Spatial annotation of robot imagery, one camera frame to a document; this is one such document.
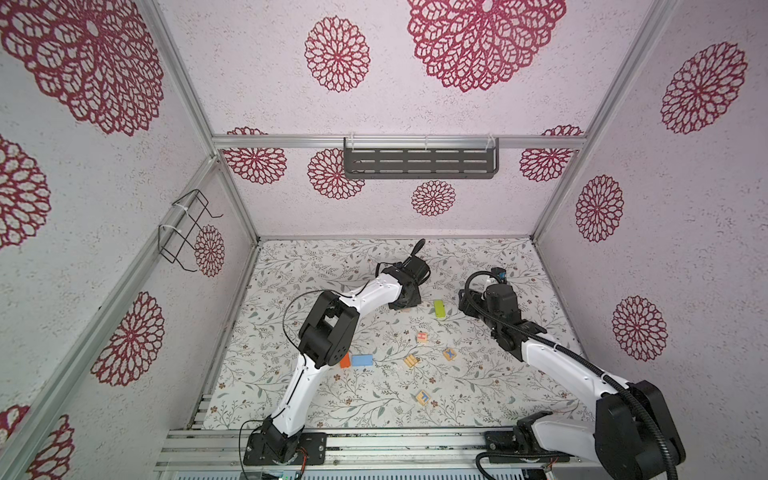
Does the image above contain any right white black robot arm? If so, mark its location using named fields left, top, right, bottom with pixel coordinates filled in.
left=458, top=276, right=686, bottom=479

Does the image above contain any black wire wall rack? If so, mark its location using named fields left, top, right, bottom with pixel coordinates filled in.
left=156, top=189, right=226, bottom=278

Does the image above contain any blue picture cube block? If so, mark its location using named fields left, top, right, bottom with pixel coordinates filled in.
left=415, top=390, right=431, bottom=406

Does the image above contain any light blue rectangular block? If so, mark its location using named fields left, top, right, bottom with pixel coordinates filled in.
left=351, top=354, right=374, bottom=367

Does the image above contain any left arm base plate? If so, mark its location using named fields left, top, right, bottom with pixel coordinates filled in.
left=243, top=433, right=327, bottom=466

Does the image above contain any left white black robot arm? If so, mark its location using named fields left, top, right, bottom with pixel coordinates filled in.
left=257, top=253, right=431, bottom=464

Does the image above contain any grey metal wall shelf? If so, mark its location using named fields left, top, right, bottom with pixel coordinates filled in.
left=342, top=137, right=499, bottom=180

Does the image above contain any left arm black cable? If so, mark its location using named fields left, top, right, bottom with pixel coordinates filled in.
left=238, top=238, right=427, bottom=463

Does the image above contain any green rectangular block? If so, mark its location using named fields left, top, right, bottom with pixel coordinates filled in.
left=433, top=300, right=447, bottom=320

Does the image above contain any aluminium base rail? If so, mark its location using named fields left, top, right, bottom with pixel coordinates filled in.
left=154, top=392, right=661, bottom=480

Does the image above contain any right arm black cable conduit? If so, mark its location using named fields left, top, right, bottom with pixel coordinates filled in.
left=464, top=269, right=679, bottom=480

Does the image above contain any striped wooden cube block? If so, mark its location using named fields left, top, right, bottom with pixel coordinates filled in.
left=404, top=354, right=419, bottom=368

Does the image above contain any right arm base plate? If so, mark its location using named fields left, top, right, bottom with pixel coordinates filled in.
left=484, top=428, right=571, bottom=463

